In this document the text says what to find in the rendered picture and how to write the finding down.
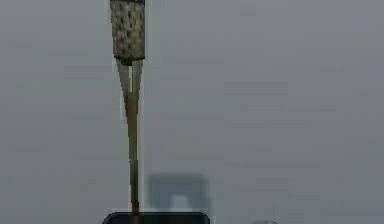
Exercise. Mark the black rounded flat block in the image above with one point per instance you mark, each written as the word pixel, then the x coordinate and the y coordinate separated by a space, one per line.
pixel 166 218

